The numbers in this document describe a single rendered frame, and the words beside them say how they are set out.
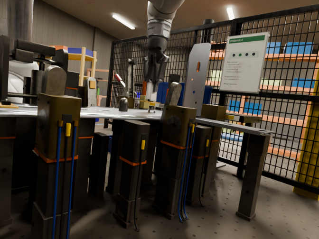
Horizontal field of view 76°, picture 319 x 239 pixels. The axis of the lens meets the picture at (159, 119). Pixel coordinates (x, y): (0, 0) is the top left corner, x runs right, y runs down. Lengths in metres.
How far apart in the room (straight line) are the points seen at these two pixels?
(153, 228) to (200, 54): 0.76
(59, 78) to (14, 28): 0.76
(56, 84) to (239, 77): 0.96
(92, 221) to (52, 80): 0.40
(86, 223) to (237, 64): 1.03
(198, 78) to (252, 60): 0.33
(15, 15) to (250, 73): 1.14
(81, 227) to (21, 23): 0.92
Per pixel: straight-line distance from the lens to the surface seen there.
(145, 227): 0.65
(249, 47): 1.24
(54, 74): 0.47
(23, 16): 1.19
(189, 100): 1.03
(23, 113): 0.53
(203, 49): 1.03
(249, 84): 1.19
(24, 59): 0.78
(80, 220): 0.67
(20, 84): 1.29
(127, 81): 0.92
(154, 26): 0.82
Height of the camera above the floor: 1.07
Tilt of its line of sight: 6 degrees down
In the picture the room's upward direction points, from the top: 7 degrees clockwise
